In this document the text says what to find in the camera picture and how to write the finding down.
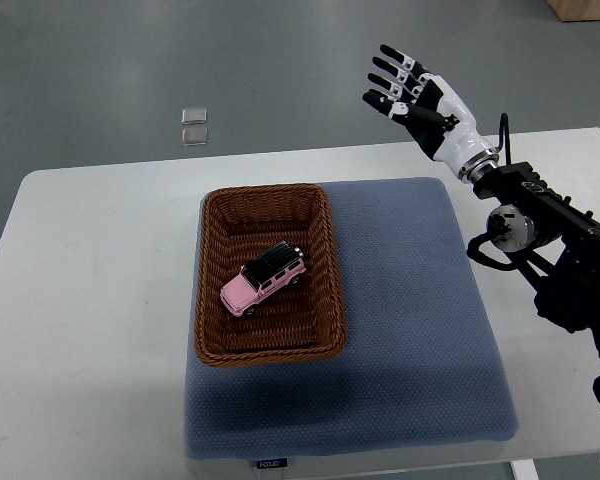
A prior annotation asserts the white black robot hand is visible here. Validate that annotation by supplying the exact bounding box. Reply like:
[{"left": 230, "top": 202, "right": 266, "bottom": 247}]
[{"left": 362, "top": 44, "right": 495, "bottom": 178}]

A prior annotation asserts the pink toy car black roof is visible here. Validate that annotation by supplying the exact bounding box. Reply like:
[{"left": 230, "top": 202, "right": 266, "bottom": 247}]
[{"left": 220, "top": 241, "right": 306, "bottom": 317}]

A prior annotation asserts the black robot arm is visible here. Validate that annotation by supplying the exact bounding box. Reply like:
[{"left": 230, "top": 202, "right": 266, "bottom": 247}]
[{"left": 363, "top": 45, "right": 600, "bottom": 358}]

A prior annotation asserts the brown wicker basket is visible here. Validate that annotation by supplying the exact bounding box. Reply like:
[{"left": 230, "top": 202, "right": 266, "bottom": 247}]
[{"left": 192, "top": 183, "right": 347, "bottom": 367}]

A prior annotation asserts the wooden box corner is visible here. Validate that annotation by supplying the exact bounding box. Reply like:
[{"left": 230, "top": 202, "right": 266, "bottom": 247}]
[{"left": 548, "top": 0, "right": 600, "bottom": 22}]

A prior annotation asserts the upper metal floor plate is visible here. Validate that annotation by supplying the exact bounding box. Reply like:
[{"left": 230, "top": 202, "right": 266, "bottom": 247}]
[{"left": 181, "top": 106, "right": 207, "bottom": 125}]

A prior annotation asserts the blue grey cushion mat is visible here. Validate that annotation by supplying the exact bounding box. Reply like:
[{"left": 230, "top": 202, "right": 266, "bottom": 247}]
[{"left": 185, "top": 178, "right": 518, "bottom": 460}]

